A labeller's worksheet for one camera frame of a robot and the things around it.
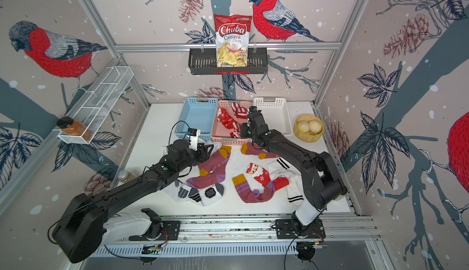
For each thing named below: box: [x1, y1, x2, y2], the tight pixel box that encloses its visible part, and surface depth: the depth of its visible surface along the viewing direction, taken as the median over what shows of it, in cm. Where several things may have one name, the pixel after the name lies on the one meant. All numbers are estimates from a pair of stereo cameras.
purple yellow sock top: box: [240, 142, 280, 160], surface depth 99 cm
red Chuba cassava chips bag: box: [213, 14, 253, 68], surface depth 87 cm
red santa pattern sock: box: [245, 162, 290, 191], surface depth 90 cm
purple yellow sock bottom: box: [232, 174, 276, 204], surface depth 84 cm
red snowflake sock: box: [216, 107, 242, 139], surface depth 111 cm
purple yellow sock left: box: [186, 145, 232, 190], surface depth 92 cm
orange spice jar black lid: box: [56, 116, 93, 142], surface depth 63 cm
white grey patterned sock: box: [160, 182, 225, 207], surface depth 84 cm
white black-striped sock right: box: [267, 156, 305, 208], surface depth 87 cm
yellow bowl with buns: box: [293, 113, 325, 143], surface depth 103 cm
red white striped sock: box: [230, 102, 250, 120], surface depth 113 cm
